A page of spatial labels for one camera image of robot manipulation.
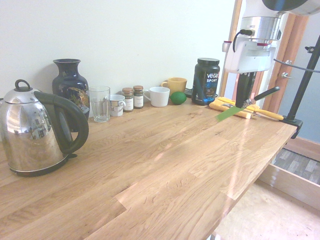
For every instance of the yellow folded cloth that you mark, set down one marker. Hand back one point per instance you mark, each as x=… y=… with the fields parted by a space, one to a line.
x=215 y=105

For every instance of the red wrist mount bracket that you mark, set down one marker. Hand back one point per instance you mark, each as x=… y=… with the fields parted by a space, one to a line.
x=226 y=46

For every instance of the dark blue painted vase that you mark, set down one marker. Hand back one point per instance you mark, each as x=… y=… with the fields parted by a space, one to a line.
x=70 y=85

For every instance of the silver deadbolt lock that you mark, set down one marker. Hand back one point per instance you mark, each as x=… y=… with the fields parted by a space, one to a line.
x=289 y=62

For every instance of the metal spoon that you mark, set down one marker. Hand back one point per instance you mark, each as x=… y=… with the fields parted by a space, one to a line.
x=228 y=106

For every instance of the light wood door frame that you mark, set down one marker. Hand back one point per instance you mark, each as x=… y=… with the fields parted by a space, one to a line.
x=235 y=15

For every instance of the plain white cup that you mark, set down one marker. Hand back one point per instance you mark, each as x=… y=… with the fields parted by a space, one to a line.
x=160 y=97

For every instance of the black camera stand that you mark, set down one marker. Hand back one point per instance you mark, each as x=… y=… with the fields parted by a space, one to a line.
x=312 y=105

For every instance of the black Vega protein tub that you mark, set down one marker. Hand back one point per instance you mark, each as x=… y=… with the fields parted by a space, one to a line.
x=205 y=85

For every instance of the small printed white cup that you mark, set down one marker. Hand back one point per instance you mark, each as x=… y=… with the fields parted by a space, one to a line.
x=116 y=106

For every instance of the yellow mug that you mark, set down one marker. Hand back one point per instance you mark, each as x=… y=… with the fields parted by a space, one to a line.
x=177 y=85

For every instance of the green lime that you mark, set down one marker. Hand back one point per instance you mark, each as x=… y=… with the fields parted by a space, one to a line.
x=178 y=98

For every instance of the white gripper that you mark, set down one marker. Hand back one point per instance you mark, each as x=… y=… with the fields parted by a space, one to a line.
x=235 y=62

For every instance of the clear drinking glass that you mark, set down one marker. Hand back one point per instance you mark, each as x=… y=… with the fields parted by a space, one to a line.
x=99 y=105

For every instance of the large wooden drawer white front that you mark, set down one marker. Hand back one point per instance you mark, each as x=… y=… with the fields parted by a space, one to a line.
x=275 y=212

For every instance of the black clamp pole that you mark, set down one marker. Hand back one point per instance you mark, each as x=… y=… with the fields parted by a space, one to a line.
x=303 y=82

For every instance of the black Ulanzi clamp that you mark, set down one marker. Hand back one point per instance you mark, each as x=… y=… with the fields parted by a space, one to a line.
x=296 y=123

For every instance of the green black scissors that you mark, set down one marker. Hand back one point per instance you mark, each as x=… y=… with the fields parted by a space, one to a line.
x=230 y=113

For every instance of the brown lid spice jar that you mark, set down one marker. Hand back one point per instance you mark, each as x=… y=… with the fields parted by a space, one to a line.
x=138 y=100
x=128 y=102

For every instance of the stainless steel electric kettle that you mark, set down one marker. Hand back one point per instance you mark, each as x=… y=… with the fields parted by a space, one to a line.
x=30 y=130

